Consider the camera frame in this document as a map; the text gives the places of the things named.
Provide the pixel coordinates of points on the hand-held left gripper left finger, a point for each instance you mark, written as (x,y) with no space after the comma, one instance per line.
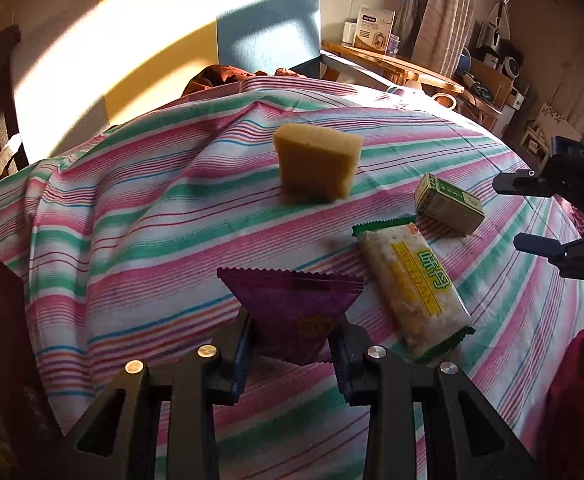
(242,360)

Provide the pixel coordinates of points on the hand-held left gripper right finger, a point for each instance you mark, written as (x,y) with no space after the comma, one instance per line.
(340,365)

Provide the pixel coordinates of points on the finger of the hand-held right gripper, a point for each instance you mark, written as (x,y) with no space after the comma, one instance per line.
(537,245)
(514,184)

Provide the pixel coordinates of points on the small green white box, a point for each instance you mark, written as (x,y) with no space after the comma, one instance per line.
(447,205)

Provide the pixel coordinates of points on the purple snack packet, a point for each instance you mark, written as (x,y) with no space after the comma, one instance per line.
(292,310)

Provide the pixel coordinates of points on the green yellow rice cracker packet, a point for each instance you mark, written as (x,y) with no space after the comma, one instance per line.
(417,290)

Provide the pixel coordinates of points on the yellow sponge block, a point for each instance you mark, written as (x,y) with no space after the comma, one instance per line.
(317,165)

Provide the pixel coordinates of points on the person's right forearm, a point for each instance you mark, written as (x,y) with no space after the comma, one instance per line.
(577,400)

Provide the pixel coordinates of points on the white low shelf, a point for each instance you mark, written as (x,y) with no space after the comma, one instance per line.
(547,120)

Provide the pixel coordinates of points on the cardboard box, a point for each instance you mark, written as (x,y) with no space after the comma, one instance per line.
(489,75)

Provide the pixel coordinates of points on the white round appliance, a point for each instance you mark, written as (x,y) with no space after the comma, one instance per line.
(510,66)

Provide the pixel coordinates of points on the blue round object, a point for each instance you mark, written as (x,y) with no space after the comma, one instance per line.
(464,62)

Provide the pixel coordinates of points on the pink green striped blanket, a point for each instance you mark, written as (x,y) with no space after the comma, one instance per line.
(146,220)

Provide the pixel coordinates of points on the wooden side table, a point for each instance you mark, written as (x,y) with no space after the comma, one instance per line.
(387,62)

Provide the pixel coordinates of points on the small purple container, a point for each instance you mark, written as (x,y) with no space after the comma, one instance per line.
(394,45)

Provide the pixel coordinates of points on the beige curtain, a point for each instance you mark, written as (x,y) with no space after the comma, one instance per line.
(442,15)

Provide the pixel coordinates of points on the white product box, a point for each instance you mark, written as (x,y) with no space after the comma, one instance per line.
(374,30)

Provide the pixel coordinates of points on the white jar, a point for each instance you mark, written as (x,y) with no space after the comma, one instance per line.
(349,32)

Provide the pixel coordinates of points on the dark red panel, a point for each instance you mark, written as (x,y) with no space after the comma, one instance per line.
(11,335)

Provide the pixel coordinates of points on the red-brown cloth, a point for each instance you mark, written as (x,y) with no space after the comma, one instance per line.
(216,77)

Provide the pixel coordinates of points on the blue yellow padded headboard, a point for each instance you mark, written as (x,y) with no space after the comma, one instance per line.
(146,60)

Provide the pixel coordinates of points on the white metal bed rail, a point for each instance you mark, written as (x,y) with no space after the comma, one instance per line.
(9,152)

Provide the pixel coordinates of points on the dark wooden bed frame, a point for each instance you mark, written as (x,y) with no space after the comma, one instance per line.
(1,90)

